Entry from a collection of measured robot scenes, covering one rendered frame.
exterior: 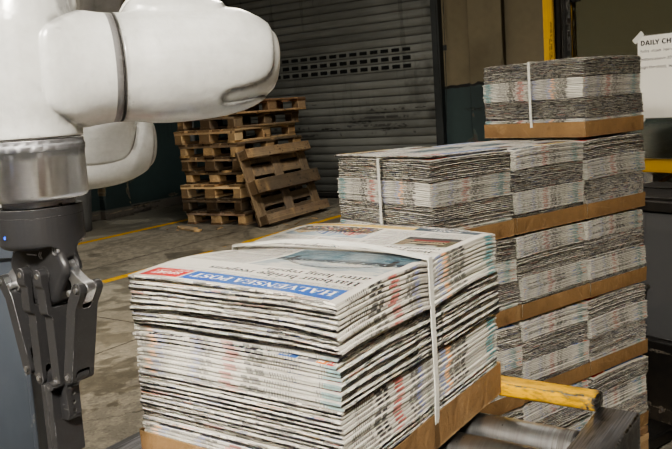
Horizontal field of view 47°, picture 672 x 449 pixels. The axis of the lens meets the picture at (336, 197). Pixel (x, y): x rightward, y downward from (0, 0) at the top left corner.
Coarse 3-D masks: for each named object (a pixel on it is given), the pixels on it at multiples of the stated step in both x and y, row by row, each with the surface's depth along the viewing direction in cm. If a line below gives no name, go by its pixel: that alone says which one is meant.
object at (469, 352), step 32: (320, 224) 114; (352, 224) 111; (448, 256) 90; (480, 256) 97; (448, 288) 90; (480, 288) 98; (448, 320) 91; (480, 320) 98; (448, 352) 92; (480, 352) 99; (448, 384) 92
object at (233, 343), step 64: (192, 256) 94; (256, 256) 94; (192, 320) 82; (256, 320) 76; (320, 320) 72; (384, 320) 78; (192, 384) 84; (256, 384) 79; (320, 384) 74; (384, 384) 79; (256, 448) 80; (320, 448) 75; (384, 448) 79
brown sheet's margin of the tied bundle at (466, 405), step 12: (492, 372) 101; (480, 384) 98; (492, 384) 101; (456, 396) 92; (468, 396) 95; (480, 396) 98; (492, 396) 102; (456, 408) 93; (468, 408) 95; (480, 408) 98; (456, 420) 93; (468, 420) 96
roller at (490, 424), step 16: (480, 416) 99; (496, 416) 98; (464, 432) 98; (480, 432) 97; (496, 432) 96; (512, 432) 95; (528, 432) 94; (544, 432) 93; (560, 432) 93; (576, 432) 93; (544, 448) 92; (560, 448) 91
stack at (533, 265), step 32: (576, 224) 216; (512, 256) 201; (544, 256) 209; (576, 256) 217; (512, 288) 202; (544, 288) 209; (544, 320) 210; (576, 320) 218; (512, 352) 202; (544, 352) 212; (576, 352) 219; (576, 384) 220; (512, 416) 205; (544, 416) 213; (576, 416) 220
